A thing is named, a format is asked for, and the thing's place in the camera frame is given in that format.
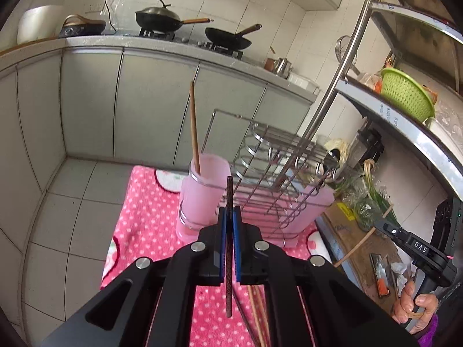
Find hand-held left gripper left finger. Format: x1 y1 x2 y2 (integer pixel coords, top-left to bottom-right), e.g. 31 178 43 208
43 206 228 347

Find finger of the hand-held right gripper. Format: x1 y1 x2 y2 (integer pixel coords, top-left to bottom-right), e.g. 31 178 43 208
374 220 411 249

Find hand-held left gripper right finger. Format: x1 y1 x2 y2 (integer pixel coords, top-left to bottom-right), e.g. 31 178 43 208
232 205 421 347

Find pink utensil cup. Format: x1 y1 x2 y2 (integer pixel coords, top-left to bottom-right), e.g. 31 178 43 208
289 182 335 230
179 154 232 232

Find metal wire dish rack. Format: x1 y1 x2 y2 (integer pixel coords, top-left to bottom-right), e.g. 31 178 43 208
179 109 348 249

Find long wooden chopstick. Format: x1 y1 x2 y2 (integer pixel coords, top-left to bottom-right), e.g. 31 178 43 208
190 81 202 176

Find person's right hand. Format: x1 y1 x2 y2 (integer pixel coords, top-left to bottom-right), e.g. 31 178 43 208
392 280 440 335

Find thin bamboo strip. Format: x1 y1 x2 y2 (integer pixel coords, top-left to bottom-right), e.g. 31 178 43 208
333 204 394 268

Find cardboard box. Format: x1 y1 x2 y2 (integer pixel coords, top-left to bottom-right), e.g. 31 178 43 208
314 202 411 316

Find green onions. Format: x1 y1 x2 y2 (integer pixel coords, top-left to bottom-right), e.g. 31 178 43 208
358 159 399 226

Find pink drip tray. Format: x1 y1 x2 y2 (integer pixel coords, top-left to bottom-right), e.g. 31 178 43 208
176 195 326 249

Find orange and silver cutter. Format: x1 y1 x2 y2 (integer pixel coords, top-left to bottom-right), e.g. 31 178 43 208
369 253 390 298

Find thin dark chopstick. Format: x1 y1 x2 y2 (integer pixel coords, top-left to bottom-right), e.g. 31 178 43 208
233 290 254 337

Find pink polka dot cloth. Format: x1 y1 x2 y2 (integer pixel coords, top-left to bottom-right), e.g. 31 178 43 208
100 165 359 347

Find black blender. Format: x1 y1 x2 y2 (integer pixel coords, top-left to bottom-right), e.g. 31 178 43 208
352 121 385 169

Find cream woven bundle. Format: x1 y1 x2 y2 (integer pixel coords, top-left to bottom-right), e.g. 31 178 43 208
323 139 351 167

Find metal storage shelf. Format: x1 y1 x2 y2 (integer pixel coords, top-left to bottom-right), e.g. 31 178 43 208
303 0 463 205

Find white plastic container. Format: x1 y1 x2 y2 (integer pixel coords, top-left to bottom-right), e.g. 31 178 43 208
428 115 463 147

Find green plastic colander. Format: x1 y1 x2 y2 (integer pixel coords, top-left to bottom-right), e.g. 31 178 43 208
379 67 437 124

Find orange food packet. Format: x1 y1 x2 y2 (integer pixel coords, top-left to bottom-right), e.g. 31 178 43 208
361 72 384 95

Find white dish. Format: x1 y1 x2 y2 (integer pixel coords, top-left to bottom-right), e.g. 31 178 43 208
287 73 321 93

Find steel kettle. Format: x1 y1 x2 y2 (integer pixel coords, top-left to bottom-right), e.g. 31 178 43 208
273 58 293 79

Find metal strainer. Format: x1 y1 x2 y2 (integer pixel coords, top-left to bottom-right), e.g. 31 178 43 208
335 35 362 77

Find grey kitchen cabinet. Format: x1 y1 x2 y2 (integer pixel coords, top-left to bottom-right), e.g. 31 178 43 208
0 35 321 232

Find open black wok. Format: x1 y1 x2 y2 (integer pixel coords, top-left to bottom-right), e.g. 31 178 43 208
205 24 262 52

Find gas stove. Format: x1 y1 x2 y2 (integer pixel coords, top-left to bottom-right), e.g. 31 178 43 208
105 28 247 60

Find black wok with lid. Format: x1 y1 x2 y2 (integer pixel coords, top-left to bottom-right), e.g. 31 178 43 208
135 0 215 34

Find black and gold cooker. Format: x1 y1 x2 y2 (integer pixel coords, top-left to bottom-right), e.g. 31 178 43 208
59 14 107 39

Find white rice cooker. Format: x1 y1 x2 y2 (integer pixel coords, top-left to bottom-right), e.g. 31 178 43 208
17 5 69 45

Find black power cable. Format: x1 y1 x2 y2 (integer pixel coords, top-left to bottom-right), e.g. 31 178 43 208
104 0 121 35

